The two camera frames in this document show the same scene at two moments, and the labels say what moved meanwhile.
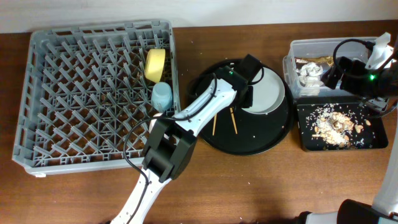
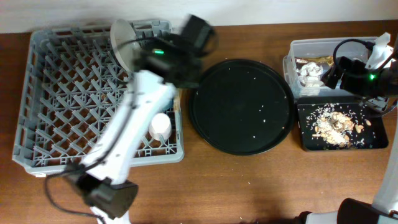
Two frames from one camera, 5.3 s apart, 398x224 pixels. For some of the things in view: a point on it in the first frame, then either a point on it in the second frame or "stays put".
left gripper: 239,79 -> 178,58
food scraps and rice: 333,125 stays put
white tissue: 309,74 stays put
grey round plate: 268,92 -> 123,31
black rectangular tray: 330,123 stays put
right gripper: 353,69 stays put
